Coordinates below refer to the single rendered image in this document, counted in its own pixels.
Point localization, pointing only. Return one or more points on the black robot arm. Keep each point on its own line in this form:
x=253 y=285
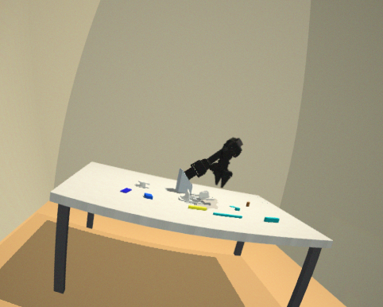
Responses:
x=231 y=148

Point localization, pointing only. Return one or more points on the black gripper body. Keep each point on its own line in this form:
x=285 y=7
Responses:
x=224 y=170

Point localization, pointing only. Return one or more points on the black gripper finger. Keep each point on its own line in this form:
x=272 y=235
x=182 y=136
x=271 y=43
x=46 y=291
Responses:
x=217 y=178
x=224 y=180

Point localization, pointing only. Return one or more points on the teal rectangular bar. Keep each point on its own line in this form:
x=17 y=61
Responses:
x=273 y=219

